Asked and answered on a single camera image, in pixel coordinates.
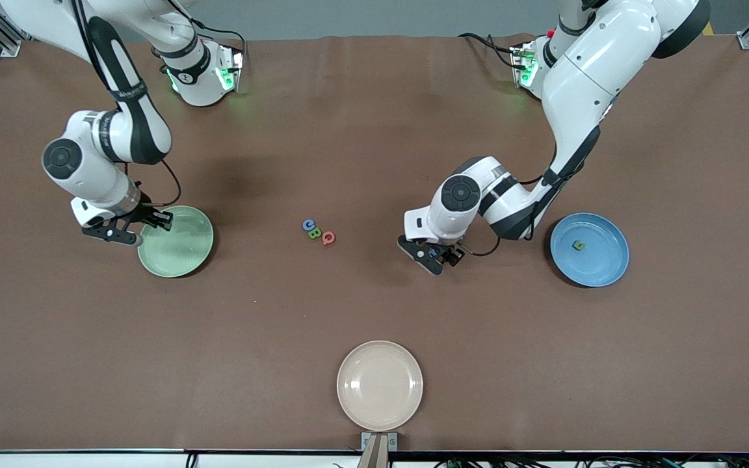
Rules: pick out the white table edge rail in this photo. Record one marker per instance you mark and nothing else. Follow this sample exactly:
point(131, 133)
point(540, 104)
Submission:
point(88, 461)

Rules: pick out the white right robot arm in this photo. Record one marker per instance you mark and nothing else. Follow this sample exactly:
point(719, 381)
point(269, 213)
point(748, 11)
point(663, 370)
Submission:
point(88, 179)

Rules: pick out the green lowercase letter n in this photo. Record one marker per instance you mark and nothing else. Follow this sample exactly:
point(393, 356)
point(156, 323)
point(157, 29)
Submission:
point(580, 247)

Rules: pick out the grey metal mounting bracket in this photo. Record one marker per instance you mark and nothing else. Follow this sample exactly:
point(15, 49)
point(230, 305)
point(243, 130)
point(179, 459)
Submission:
point(392, 443)

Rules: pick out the blue plate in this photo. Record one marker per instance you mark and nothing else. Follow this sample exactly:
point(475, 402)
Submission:
point(602, 266)

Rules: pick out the light green plate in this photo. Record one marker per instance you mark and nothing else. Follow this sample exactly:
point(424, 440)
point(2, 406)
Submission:
point(179, 253)

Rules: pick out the pink letter Q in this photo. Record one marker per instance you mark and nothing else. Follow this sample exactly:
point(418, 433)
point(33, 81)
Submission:
point(325, 242)

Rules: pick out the green letter B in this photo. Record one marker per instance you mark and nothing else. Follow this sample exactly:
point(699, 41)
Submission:
point(315, 233)

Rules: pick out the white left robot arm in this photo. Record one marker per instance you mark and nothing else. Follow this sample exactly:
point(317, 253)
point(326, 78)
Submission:
point(576, 84)

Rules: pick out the beige plate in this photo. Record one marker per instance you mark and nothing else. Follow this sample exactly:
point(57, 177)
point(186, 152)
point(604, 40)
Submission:
point(380, 385)

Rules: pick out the brown table mat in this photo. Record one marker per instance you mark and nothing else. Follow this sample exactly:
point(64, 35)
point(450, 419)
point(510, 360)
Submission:
point(374, 312)

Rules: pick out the tan camera mount post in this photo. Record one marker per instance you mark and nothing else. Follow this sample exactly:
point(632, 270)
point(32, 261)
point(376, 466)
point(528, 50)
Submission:
point(374, 455)

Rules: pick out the blue letter G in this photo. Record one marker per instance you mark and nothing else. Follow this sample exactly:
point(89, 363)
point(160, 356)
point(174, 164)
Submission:
point(305, 227)

